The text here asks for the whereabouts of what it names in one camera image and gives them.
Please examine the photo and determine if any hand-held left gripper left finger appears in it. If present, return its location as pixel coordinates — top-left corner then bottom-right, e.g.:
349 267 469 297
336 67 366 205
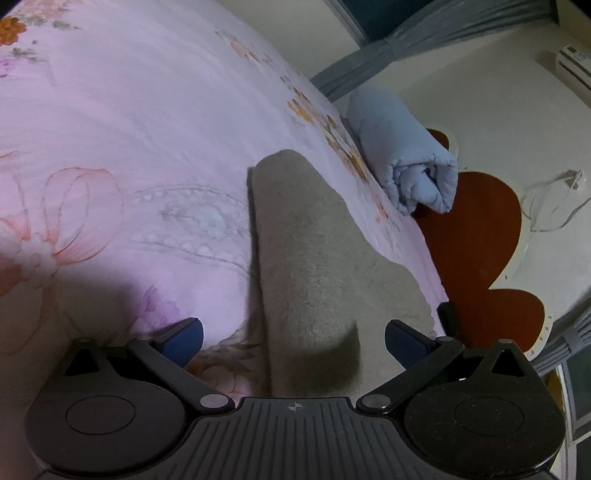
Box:
65 318 235 414

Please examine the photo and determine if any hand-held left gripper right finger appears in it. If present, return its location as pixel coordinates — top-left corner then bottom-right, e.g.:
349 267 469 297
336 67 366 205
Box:
356 319 533 412

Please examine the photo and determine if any grey towel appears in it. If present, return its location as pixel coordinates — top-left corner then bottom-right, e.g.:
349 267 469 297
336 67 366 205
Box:
248 148 437 398

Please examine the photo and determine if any red-brown headboard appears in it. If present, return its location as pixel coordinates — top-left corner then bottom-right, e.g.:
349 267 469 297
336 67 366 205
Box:
413 128 553 361

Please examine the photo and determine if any grey curtain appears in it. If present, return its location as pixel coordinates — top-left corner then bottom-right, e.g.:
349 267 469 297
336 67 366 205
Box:
311 0 560 100
530 308 591 376

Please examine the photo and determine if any glass window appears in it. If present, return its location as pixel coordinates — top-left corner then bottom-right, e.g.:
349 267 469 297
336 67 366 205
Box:
553 354 591 445

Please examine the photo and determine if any rolled light blue blanket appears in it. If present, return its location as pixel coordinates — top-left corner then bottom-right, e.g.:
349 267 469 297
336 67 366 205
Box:
346 87 460 216

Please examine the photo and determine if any floral bed sheet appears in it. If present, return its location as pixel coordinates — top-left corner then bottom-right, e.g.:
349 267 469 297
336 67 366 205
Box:
0 0 450 403

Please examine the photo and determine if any white air conditioner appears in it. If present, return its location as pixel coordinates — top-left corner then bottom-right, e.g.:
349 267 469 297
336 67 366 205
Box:
554 43 591 89

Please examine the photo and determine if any white charger cable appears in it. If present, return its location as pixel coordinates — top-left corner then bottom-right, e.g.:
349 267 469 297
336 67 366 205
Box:
521 168 588 234

